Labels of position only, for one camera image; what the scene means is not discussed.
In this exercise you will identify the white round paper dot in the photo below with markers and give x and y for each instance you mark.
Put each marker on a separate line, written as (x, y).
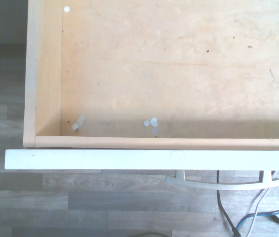
(146, 123)
(66, 9)
(154, 121)

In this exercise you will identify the crumpled white paper scrap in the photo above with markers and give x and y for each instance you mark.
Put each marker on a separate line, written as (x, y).
(78, 122)

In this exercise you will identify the wooden drawer with white front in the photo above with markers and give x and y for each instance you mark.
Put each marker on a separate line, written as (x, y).
(169, 74)

